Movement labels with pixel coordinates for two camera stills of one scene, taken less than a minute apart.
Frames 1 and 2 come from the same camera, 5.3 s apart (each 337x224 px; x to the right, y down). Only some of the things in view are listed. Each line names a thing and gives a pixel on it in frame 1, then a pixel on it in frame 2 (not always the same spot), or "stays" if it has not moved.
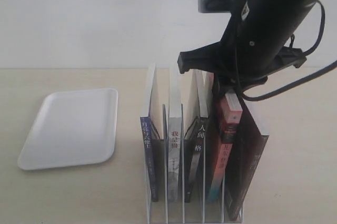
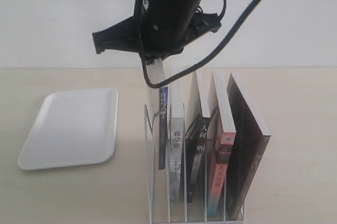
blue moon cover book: (151, 130) → (159, 77)
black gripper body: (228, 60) → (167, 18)
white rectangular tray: (72, 128) stays
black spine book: (196, 148) stays
